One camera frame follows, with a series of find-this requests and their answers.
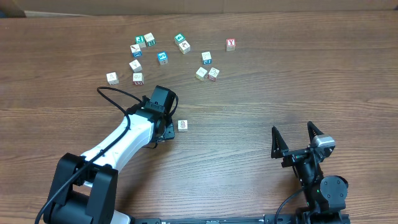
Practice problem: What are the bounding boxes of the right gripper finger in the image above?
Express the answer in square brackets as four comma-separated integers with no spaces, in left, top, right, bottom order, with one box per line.
[307,121,324,145]
[271,126,289,159]

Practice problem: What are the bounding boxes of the wooden block yellow side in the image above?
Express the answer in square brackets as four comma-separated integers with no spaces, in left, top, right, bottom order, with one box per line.
[195,67,208,81]

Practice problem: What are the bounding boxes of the cardboard panel at back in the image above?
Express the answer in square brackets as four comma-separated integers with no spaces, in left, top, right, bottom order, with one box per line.
[1,0,397,17]

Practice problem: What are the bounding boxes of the plain wooden block far left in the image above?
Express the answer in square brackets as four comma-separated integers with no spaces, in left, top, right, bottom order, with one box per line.
[106,72,119,85]

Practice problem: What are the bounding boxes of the wooden block red edge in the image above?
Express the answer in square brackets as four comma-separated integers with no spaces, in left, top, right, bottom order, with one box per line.
[208,67,220,82]

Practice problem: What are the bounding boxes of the plain wooden tilted block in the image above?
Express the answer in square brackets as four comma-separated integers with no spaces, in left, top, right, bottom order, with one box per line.
[129,59,142,73]

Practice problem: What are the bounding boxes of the wooden block blue bottom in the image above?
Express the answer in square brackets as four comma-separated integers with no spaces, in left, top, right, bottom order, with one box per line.
[201,52,212,65]

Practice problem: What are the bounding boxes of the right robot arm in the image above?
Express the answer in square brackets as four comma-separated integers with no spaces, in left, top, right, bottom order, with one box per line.
[271,121,350,224]

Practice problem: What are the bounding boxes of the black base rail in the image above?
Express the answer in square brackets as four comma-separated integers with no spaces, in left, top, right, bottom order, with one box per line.
[131,215,305,224]

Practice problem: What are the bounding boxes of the red letter Y block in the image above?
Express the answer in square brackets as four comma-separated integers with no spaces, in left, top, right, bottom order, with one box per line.
[226,39,236,52]

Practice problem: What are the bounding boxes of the pineapple picture wooden block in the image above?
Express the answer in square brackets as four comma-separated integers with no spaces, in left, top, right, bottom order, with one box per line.
[177,120,188,132]

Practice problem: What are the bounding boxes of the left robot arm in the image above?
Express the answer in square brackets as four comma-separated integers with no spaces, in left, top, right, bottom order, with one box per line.
[35,86,178,224]

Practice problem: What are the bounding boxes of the plain wooden picture block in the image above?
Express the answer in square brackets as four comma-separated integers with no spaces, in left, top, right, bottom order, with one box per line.
[178,40,191,54]

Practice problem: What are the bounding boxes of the wooden block red side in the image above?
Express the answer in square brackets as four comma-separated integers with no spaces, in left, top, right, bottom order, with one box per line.
[132,73,144,85]

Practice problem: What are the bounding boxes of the wooden block blue side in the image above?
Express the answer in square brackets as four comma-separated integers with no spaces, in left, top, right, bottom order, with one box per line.
[130,44,142,58]

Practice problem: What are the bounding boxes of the wooden block green side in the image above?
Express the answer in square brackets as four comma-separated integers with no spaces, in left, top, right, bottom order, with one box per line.
[144,32,156,47]

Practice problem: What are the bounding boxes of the blue number five block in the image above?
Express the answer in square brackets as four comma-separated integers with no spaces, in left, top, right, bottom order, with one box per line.
[157,52,169,65]

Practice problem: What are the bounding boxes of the green letter block left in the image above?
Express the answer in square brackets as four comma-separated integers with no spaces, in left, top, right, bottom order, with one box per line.
[135,35,146,48]

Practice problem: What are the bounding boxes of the green number four block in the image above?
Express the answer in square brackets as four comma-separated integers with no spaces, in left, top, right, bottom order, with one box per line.
[174,32,186,45]

